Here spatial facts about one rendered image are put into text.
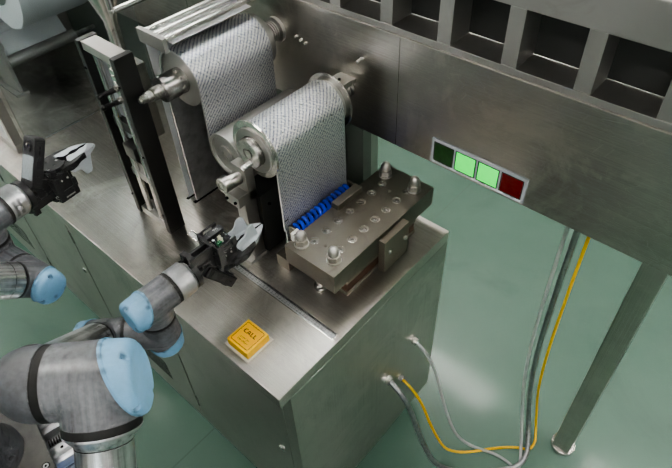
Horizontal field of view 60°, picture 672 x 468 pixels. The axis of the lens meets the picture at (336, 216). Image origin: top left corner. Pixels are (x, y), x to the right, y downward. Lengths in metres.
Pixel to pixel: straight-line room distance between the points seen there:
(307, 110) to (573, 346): 1.64
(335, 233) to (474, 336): 1.22
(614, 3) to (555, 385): 1.68
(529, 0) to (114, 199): 1.28
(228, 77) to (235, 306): 0.56
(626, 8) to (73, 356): 1.01
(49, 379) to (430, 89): 0.94
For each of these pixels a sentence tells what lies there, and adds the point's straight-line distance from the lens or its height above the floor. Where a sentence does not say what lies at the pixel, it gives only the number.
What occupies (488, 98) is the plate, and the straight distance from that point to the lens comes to 1.29.
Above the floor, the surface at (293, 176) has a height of 1.17.
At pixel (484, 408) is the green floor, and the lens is 2.37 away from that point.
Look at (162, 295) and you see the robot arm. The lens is 1.24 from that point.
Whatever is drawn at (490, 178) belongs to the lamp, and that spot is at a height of 1.18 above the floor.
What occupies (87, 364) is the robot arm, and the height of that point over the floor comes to 1.34.
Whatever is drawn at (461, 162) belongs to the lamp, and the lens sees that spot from 1.41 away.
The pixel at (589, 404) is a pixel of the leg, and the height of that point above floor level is 0.36.
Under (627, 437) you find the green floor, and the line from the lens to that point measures 2.47.
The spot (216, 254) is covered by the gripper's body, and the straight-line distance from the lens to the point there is 1.28.
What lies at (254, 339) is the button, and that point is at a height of 0.92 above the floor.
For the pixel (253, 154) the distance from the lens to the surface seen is 1.32.
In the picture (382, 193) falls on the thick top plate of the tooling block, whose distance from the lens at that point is 1.54.
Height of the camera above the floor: 2.07
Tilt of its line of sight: 44 degrees down
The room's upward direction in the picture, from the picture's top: 3 degrees counter-clockwise
